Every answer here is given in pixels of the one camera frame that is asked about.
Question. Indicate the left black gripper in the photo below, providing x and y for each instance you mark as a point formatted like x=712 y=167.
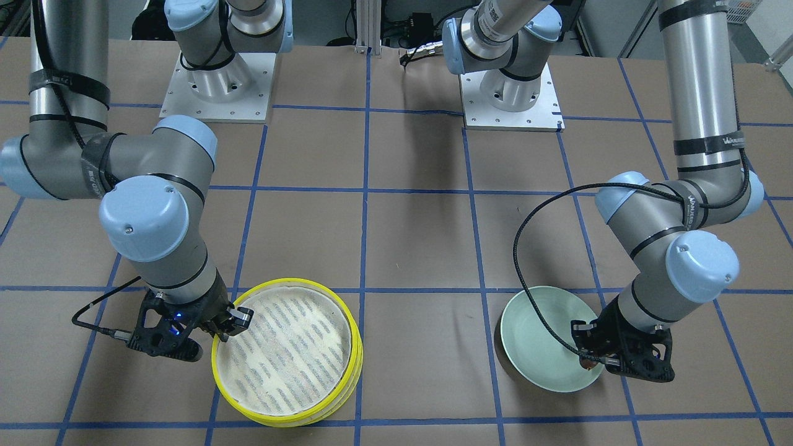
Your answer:
x=609 y=324

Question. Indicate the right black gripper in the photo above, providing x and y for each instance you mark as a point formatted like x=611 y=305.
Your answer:
x=209 y=308

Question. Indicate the yellow bamboo steamer basket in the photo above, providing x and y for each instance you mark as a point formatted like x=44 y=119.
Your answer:
x=298 y=362

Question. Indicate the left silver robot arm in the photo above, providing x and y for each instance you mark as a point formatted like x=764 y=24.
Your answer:
x=660 y=225

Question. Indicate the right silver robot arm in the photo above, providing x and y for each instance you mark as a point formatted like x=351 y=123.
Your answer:
x=152 y=188

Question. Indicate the light green plate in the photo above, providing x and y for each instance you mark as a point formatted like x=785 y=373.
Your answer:
x=531 y=348

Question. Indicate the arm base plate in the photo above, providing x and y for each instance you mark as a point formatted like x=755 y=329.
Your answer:
x=491 y=101
x=238 y=92

